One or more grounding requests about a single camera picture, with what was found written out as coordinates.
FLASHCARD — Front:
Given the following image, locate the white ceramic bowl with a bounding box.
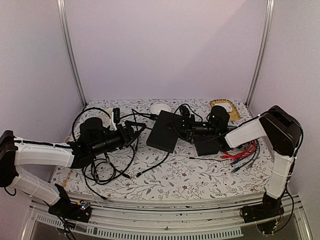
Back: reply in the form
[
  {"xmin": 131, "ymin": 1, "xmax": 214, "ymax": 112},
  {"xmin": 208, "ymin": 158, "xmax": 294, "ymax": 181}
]
[{"xmin": 150, "ymin": 103, "xmax": 171, "ymax": 115}]

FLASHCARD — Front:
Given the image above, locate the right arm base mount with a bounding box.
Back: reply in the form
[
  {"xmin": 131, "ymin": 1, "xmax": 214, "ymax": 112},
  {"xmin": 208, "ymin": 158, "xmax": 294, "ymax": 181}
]
[{"xmin": 239, "ymin": 194, "xmax": 285, "ymax": 235}]

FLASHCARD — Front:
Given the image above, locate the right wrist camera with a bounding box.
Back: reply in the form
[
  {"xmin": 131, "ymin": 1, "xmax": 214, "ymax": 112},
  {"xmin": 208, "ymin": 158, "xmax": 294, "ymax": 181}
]
[{"xmin": 179, "ymin": 105, "xmax": 190, "ymax": 118}]

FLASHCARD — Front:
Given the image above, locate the front aluminium rail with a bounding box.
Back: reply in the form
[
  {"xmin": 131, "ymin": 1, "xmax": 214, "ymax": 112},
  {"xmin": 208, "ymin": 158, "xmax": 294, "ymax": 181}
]
[{"xmin": 23, "ymin": 193, "xmax": 313, "ymax": 240}]

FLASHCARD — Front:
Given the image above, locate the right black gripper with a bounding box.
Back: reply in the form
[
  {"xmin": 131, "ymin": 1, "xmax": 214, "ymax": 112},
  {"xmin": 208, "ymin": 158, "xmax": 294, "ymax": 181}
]
[{"xmin": 167, "ymin": 113, "xmax": 219, "ymax": 142}]

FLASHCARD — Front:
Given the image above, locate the black network switch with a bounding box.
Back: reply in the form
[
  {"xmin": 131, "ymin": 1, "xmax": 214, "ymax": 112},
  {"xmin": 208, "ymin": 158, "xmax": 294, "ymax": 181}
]
[
  {"xmin": 195, "ymin": 140, "xmax": 221, "ymax": 157},
  {"xmin": 146, "ymin": 110, "xmax": 181, "ymax": 154}
]

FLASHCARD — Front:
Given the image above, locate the thin black power cord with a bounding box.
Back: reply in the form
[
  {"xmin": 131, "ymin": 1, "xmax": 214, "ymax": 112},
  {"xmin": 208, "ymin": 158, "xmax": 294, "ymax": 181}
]
[{"xmin": 188, "ymin": 156, "xmax": 227, "ymax": 162}]

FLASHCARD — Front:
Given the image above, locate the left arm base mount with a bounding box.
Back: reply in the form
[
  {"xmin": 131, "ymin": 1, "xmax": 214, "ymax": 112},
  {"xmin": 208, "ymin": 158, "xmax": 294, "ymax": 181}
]
[{"xmin": 48, "ymin": 198, "xmax": 92, "ymax": 223}]

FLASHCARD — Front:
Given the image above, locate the white small box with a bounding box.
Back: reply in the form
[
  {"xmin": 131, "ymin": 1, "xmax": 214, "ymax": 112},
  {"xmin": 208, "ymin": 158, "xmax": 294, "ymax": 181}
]
[{"xmin": 223, "ymin": 102, "xmax": 233, "ymax": 113}]

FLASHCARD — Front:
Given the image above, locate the cream ceramic mug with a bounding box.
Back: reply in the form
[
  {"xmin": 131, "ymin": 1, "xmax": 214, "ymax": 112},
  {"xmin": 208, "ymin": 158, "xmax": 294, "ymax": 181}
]
[{"xmin": 101, "ymin": 108, "xmax": 113, "ymax": 127}]

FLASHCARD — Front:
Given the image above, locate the black cable bundle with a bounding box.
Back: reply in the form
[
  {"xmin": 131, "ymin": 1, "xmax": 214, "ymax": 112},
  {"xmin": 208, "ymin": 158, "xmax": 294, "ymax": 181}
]
[{"xmin": 71, "ymin": 106, "xmax": 171, "ymax": 201}]

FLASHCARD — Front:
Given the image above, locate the blue ethernet cable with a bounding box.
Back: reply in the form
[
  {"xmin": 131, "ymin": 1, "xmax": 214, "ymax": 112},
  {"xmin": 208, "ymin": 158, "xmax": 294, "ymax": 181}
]
[{"xmin": 229, "ymin": 149, "xmax": 253, "ymax": 166}]

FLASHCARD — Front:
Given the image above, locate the woven bamboo tray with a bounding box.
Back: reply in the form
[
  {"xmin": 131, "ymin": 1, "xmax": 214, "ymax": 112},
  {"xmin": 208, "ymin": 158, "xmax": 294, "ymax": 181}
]
[{"xmin": 209, "ymin": 99, "xmax": 241, "ymax": 122}]

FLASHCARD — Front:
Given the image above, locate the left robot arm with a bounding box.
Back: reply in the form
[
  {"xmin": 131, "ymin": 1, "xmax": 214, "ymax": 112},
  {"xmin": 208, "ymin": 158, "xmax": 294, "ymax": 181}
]
[{"xmin": 0, "ymin": 117, "xmax": 147, "ymax": 217}]

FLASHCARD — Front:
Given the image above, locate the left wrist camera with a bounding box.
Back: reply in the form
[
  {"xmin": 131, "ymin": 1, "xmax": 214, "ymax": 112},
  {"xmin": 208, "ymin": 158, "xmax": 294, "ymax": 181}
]
[{"xmin": 109, "ymin": 107, "xmax": 121, "ymax": 131}]

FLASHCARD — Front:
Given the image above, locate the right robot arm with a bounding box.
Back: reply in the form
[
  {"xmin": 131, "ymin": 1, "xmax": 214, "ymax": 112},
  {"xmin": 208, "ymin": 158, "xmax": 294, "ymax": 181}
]
[{"xmin": 172, "ymin": 105, "xmax": 304, "ymax": 199}]

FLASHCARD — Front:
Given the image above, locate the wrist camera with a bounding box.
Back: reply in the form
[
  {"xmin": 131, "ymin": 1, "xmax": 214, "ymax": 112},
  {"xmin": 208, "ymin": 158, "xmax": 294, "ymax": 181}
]
[
  {"xmin": 179, "ymin": 105, "xmax": 190, "ymax": 118},
  {"xmin": 109, "ymin": 107, "xmax": 121, "ymax": 131}
]

